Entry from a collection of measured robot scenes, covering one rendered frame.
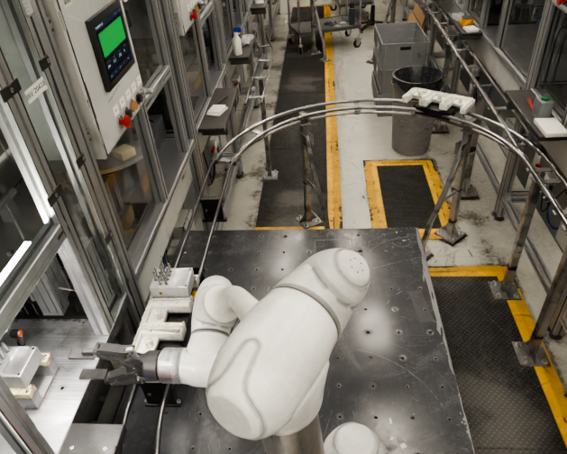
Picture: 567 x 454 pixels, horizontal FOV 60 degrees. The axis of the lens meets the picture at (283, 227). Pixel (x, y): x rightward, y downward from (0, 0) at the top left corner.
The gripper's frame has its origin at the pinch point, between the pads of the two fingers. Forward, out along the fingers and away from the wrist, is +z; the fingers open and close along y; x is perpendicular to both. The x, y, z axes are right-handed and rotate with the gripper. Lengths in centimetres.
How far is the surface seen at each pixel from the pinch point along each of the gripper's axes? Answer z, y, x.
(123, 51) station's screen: -1, 56, -75
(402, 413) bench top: -85, -33, -7
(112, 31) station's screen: -1, 63, -71
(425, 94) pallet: -120, -15, -197
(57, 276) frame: 19.4, 3.4, -29.2
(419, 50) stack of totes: -144, -42, -351
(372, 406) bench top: -76, -33, -10
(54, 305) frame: 20.9, -4.2, -24.3
